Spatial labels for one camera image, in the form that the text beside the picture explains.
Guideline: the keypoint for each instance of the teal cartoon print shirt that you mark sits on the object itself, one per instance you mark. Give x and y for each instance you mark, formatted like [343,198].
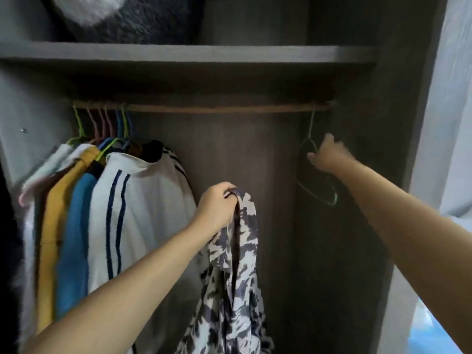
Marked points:
[74,247]

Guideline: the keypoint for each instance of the dark fluffy blanket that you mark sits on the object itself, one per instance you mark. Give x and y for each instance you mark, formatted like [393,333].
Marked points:
[147,22]

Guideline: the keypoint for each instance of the person's left forearm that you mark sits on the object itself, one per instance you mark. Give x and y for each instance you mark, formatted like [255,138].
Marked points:
[110,306]

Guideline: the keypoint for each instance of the grey wardrobe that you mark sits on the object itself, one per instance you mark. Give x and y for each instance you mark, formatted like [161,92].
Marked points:
[243,158]

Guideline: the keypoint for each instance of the person's right hand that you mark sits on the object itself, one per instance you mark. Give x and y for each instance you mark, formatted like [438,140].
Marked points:
[330,155]

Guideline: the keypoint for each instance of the wooden hanging rod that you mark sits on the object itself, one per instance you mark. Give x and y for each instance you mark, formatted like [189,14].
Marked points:
[221,108]

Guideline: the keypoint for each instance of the person's right forearm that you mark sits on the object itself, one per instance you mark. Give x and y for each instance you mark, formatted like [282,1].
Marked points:
[413,239]

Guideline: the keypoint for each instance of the person's left hand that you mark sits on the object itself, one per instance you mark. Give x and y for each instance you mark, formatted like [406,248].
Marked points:
[217,206]

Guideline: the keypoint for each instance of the black white patterned garment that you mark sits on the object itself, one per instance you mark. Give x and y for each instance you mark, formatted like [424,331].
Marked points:
[232,291]

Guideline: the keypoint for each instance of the white fluffy sweater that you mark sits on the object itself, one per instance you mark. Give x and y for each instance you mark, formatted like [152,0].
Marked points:
[26,239]

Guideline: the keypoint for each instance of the white jacket with navy stripes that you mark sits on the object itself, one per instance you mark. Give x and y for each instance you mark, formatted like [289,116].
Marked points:
[147,217]

